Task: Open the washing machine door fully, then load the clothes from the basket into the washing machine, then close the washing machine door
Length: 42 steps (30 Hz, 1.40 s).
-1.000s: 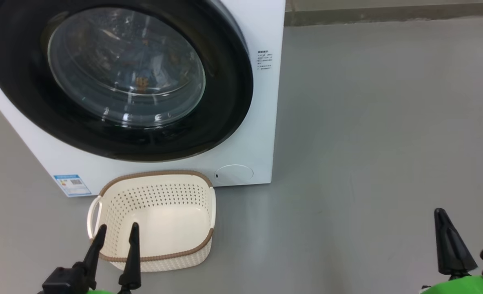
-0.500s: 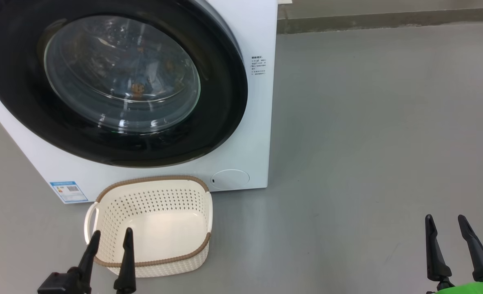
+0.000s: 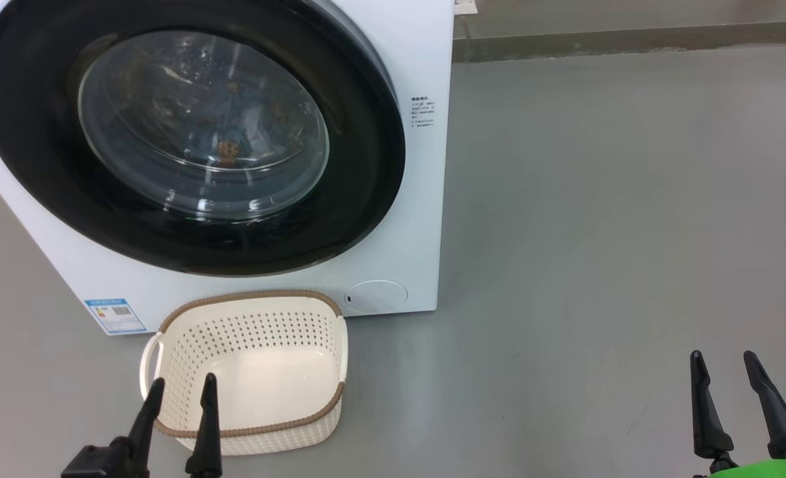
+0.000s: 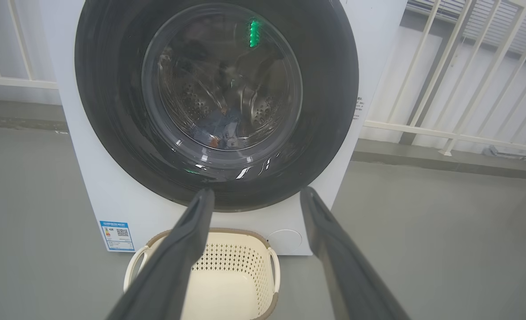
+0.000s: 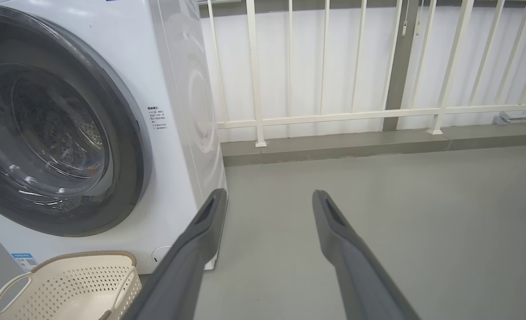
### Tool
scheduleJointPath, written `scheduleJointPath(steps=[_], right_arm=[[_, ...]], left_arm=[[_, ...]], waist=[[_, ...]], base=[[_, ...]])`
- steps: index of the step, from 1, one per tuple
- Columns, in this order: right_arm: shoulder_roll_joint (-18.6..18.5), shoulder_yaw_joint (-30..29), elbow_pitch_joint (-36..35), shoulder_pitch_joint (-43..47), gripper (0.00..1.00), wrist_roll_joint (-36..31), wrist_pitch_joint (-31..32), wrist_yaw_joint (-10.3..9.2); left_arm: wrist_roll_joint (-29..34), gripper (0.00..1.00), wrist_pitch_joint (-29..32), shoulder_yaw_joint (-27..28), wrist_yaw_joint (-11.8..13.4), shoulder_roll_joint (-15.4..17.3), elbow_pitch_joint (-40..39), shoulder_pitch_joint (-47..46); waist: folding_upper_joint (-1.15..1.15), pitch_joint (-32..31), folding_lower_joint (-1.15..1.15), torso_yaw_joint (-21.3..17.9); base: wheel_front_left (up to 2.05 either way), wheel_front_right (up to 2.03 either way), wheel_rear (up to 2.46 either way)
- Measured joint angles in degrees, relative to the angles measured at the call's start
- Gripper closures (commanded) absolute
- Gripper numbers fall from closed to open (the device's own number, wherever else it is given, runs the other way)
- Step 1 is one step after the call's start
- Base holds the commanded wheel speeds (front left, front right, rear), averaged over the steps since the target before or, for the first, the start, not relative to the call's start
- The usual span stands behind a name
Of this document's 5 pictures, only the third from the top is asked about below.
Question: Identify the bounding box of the round white drain filter cover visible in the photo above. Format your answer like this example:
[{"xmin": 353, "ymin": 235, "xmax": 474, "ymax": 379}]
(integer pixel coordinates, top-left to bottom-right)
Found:
[{"xmin": 345, "ymin": 279, "xmax": 409, "ymax": 314}]

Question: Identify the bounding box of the cream perforated laundry basket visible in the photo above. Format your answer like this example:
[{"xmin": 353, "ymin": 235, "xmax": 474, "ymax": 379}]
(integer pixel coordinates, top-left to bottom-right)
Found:
[{"xmin": 139, "ymin": 289, "xmax": 349, "ymax": 456}]

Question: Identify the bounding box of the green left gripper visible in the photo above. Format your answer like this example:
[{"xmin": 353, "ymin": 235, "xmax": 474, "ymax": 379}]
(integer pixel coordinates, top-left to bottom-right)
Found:
[{"xmin": 109, "ymin": 372, "xmax": 223, "ymax": 478}]

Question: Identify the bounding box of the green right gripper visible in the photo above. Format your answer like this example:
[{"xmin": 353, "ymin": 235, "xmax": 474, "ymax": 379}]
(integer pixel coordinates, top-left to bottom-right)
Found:
[{"xmin": 690, "ymin": 350, "xmax": 786, "ymax": 478}]

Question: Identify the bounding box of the white front-load washing machine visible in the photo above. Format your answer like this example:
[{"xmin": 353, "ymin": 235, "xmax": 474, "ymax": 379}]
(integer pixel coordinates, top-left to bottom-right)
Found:
[{"xmin": 0, "ymin": 0, "xmax": 455, "ymax": 336}]

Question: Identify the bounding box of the blue bear print garment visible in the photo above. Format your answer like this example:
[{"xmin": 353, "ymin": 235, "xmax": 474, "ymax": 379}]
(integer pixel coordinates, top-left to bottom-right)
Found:
[{"xmin": 187, "ymin": 86, "xmax": 301, "ymax": 167}]

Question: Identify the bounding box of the blue energy label sticker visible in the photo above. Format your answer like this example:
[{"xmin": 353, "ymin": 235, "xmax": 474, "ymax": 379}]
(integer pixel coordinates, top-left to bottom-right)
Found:
[{"xmin": 85, "ymin": 299, "xmax": 147, "ymax": 335}]

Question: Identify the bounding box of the black round glass washer door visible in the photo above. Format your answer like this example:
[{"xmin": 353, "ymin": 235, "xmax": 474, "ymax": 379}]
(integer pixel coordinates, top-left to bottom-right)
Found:
[{"xmin": 0, "ymin": 0, "xmax": 407, "ymax": 278}]

